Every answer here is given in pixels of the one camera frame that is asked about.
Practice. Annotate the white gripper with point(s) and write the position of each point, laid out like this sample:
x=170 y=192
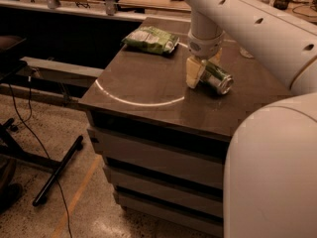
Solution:
x=205 y=47

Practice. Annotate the green soda can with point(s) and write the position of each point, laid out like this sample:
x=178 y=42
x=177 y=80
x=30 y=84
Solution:
x=219 y=79

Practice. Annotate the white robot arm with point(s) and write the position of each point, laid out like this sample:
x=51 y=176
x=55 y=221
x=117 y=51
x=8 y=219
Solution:
x=270 y=174

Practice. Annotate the clear plastic water bottle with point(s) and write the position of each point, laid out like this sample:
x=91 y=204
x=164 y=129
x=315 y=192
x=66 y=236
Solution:
x=245 y=53

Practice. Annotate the green chip bag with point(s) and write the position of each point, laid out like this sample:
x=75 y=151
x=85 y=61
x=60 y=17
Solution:
x=152 y=40

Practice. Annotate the grey drawer cabinet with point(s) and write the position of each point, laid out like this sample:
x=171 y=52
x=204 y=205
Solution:
x=164 y=144

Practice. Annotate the black round cup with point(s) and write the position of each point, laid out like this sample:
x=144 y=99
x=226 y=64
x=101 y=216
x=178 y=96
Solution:
x=281 y=4

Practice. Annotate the black chair base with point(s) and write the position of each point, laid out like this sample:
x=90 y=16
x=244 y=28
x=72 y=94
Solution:
x=12 y=149

